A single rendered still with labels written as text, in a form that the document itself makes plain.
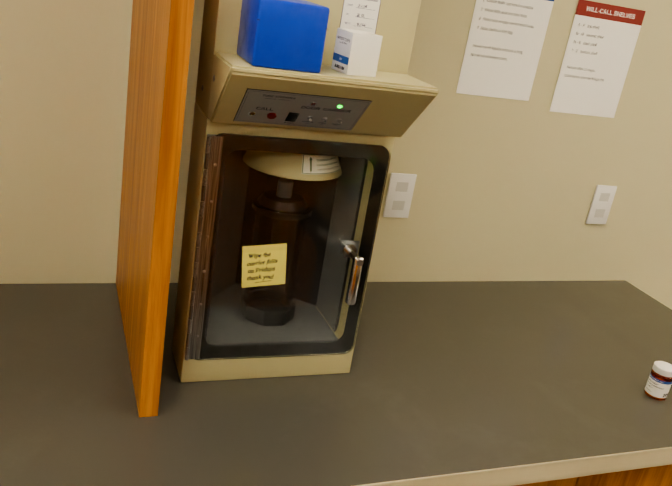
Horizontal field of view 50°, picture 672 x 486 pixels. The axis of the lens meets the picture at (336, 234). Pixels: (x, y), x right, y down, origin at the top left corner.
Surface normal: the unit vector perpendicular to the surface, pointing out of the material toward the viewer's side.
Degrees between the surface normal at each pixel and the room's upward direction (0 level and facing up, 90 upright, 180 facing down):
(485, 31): 90
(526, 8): 90
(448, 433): 0
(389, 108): 135
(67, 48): 90
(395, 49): 90
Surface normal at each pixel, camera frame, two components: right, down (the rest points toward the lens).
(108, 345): 0.16, -0.93
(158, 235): 0.34, 0.38
